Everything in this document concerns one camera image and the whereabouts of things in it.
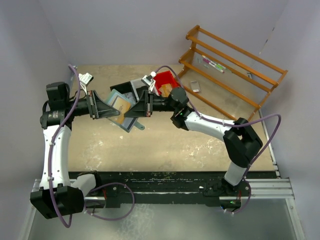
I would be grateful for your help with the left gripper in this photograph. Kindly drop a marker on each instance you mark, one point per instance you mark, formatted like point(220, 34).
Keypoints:
point(99, 108)

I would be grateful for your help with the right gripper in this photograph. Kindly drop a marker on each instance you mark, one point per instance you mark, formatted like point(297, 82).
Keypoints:
point(144, 108)

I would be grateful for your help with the black card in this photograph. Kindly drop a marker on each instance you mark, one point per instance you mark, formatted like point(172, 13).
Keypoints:
point(128, 123)

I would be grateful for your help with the orange card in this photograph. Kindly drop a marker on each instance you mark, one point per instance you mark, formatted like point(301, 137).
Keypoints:
point(121, 105)

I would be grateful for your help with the green card holder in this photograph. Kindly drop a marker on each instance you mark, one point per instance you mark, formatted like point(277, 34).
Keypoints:
point(109, 101)

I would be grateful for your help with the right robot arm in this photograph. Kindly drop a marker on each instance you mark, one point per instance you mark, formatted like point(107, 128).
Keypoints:
point(242, 143)

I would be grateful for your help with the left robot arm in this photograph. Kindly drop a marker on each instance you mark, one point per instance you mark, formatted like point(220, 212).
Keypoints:
point(57, 195)

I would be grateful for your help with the white cards in black bin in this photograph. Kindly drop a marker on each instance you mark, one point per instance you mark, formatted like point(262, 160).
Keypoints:
point(130, 96)

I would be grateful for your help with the orange cards in red bin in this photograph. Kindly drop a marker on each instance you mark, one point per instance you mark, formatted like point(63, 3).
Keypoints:
point(165, 90)

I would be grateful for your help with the black bin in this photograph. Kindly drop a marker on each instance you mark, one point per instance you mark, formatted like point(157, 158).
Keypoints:
point(123, 88)

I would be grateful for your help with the white bin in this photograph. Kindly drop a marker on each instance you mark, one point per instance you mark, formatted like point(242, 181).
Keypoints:
point(138, 86)

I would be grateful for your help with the red bin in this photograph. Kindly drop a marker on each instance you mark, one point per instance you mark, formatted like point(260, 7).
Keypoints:
point(163, 78)

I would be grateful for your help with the green marker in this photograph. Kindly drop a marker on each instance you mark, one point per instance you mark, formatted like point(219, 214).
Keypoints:
point(213, 63)

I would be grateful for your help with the pink marker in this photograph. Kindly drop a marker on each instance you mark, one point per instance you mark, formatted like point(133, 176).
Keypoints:
point(214, 65)

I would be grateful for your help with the wooden rack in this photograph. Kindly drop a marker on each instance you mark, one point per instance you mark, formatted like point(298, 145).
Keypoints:
point(244, 87)

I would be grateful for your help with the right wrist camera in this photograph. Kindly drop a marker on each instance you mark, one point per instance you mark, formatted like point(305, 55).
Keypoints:
point(150, 82)

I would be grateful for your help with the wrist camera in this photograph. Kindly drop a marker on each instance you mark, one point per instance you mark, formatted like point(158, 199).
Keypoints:
point(150, 82)
point(85, 79)

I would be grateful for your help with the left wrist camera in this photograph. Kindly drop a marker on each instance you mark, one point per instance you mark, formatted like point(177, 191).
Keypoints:
point(85, 79)

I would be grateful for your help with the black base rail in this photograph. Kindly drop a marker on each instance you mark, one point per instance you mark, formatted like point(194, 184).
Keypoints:
point(168, 187)

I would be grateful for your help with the aluminium frame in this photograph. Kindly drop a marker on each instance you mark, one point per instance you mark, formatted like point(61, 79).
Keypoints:
point(270, 214)

